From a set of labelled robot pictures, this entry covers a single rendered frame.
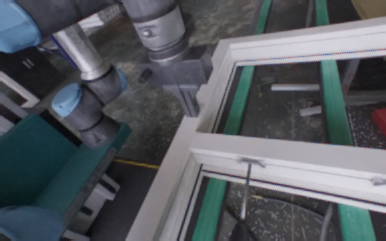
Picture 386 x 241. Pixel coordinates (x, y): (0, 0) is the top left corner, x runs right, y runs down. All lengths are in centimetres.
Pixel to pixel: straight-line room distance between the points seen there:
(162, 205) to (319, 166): 25
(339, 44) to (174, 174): 57
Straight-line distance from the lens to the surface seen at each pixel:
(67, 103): 78
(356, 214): 41
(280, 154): 36
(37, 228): 31
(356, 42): 71
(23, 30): 34
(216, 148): 37
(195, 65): 33
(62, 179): 89
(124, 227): 113
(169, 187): 36
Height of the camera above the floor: 123
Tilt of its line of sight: 43 degrees down
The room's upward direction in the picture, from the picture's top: 21 degrees counter-clockwise
